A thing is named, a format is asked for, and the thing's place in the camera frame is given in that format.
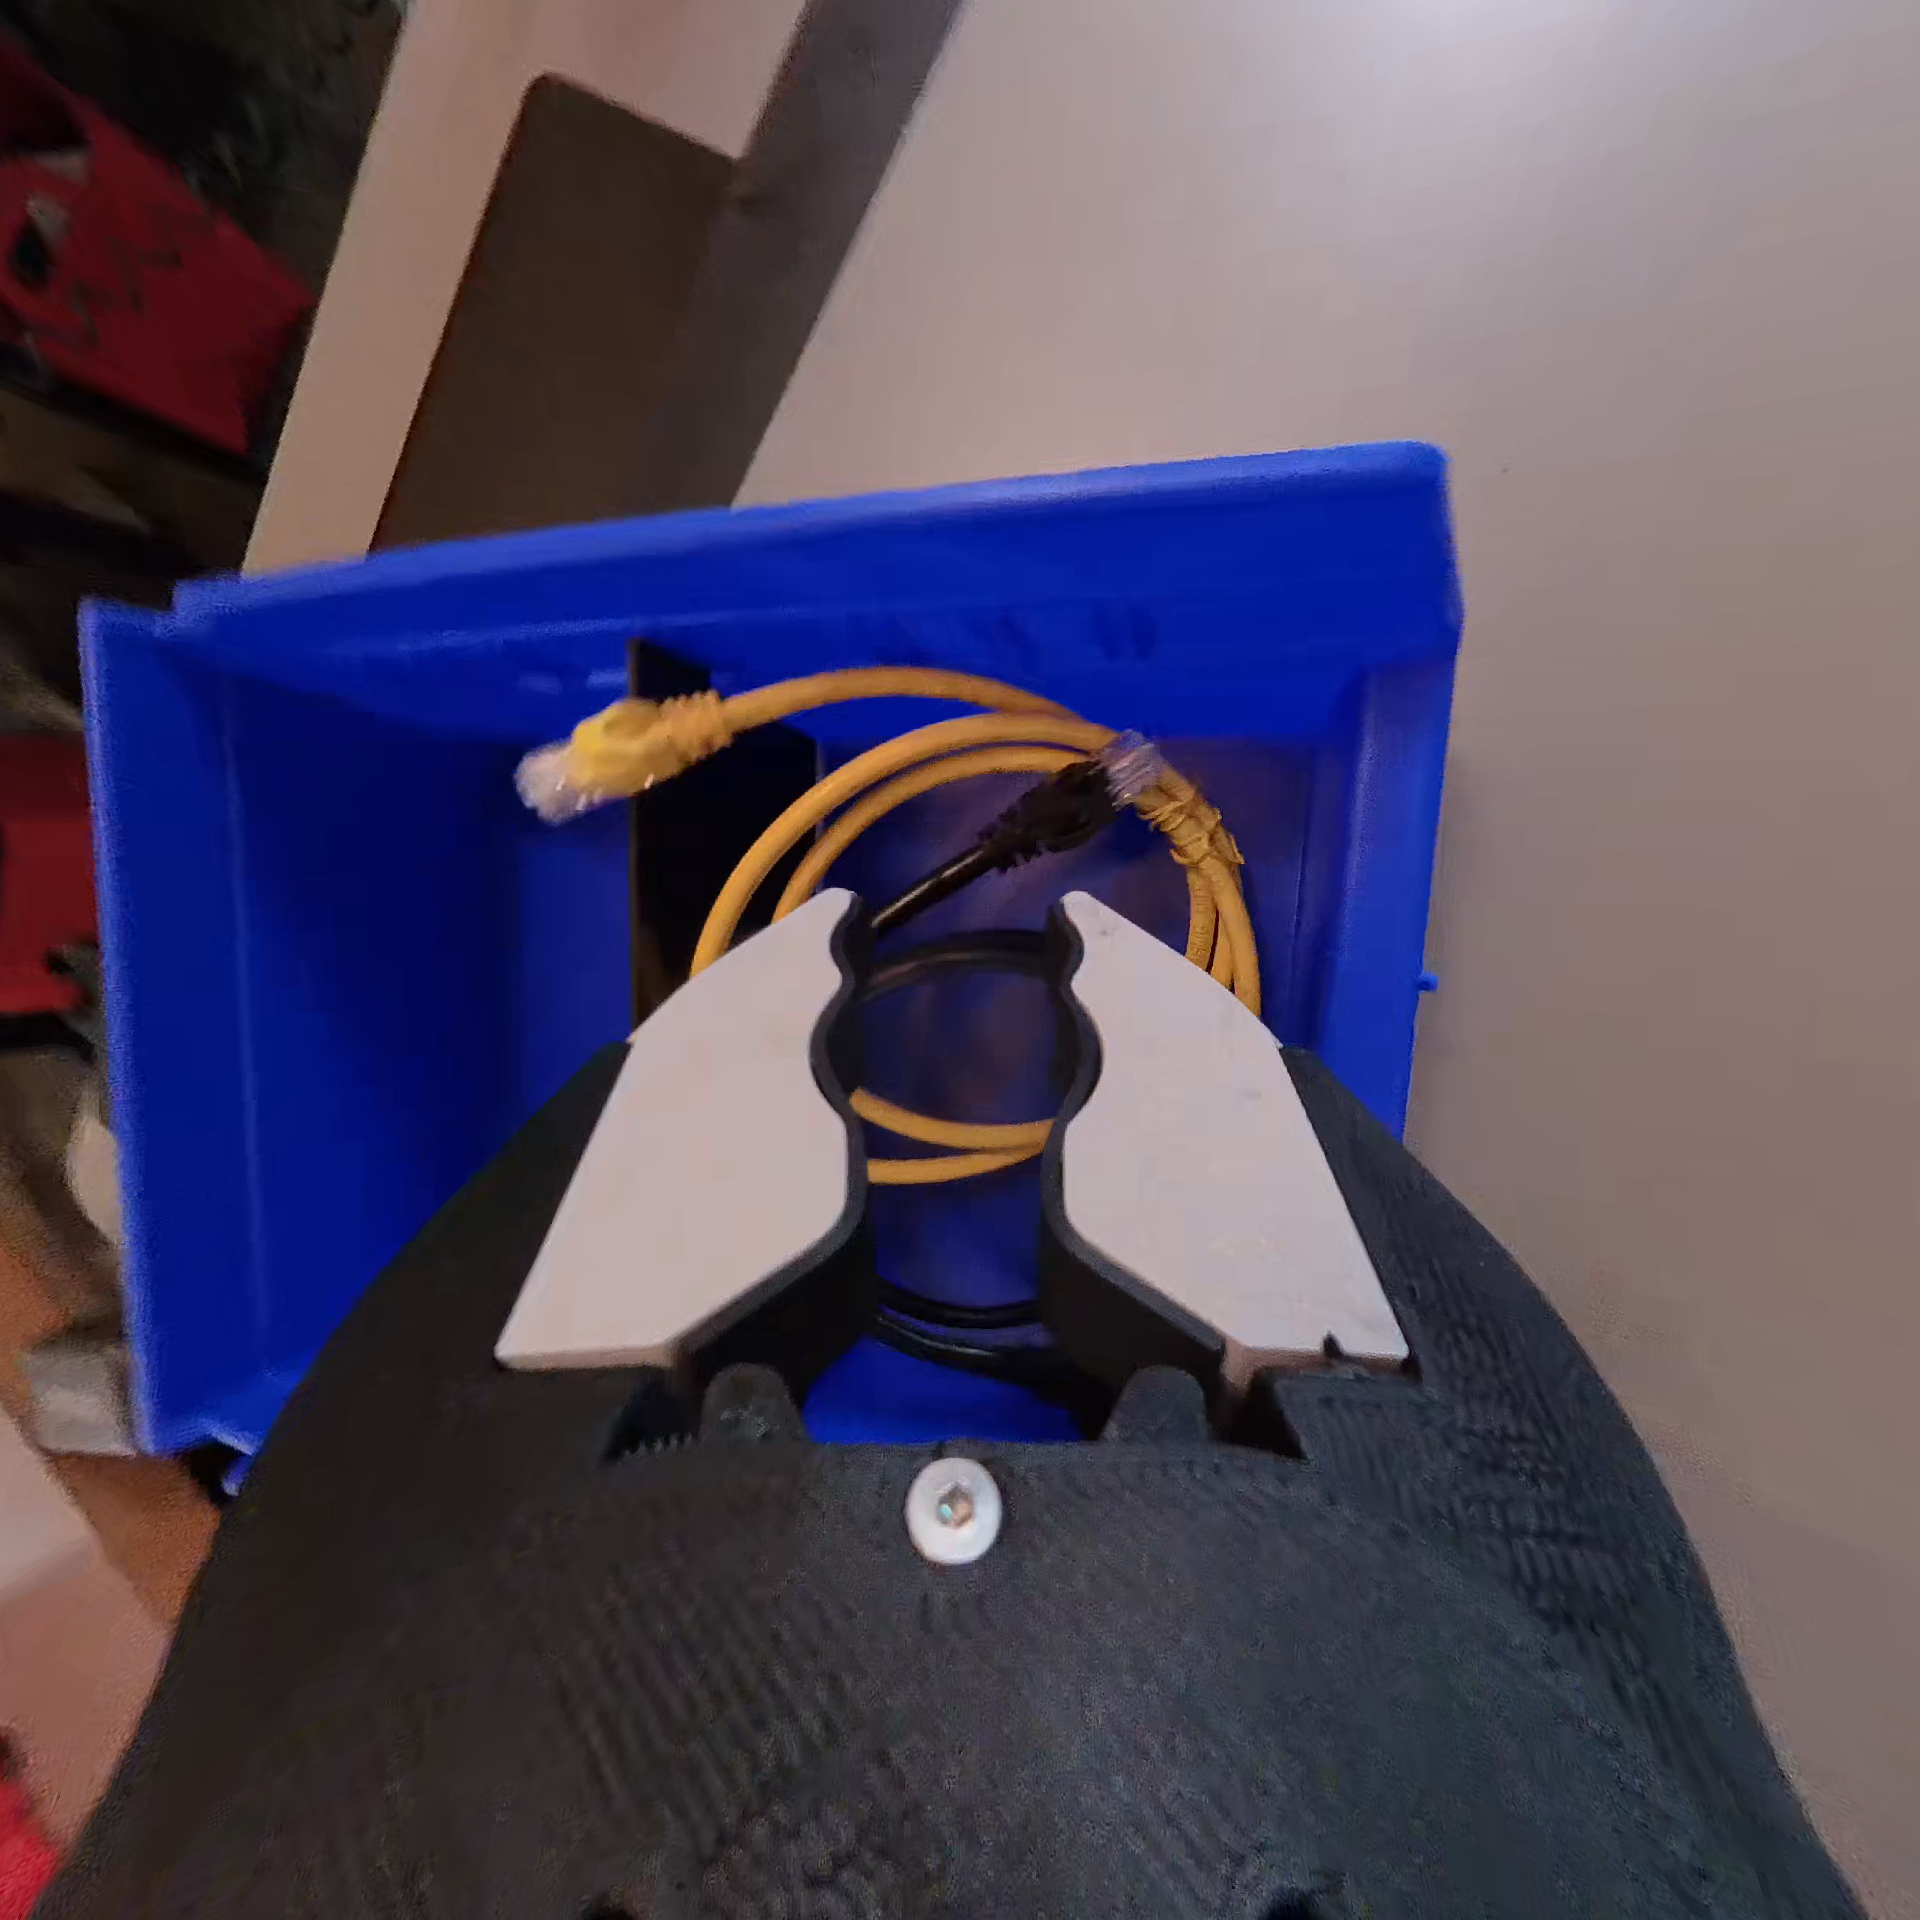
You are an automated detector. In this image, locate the red crate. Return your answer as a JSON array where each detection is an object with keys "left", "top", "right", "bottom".
[{"left": 0, "top": 40, "right": 314, "bottom": 455}]

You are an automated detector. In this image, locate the black ethernet cable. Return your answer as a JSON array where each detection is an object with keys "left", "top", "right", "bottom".
[{"left": 838, "top": 757, "right": 1128, "bottom": 1365}]

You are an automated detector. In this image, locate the blue plastic bin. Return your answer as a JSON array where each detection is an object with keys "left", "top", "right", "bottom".
[{"left": 77, "top": 438, "right": 1460, "bottom": 1495}]

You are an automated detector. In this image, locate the brown flat panel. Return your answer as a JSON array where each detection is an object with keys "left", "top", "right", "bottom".
[{"left": 373, "top": 71, "right": 740, "bottom": 549}]

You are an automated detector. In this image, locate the yellow ethernet cable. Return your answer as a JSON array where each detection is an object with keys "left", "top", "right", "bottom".
[{"left": 514, "top": 664, "right": 1265, "bottom": 1190}]

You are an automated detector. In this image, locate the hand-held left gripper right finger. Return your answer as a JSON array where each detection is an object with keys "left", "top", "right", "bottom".
[{"left": 1041, "top": 892, "right": 1414, "bottom": 1395}]

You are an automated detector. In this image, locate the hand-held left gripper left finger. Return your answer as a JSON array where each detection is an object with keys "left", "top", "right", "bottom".
[{"left": 492, "top": 886, "right": 876, "bottom": 1379}]

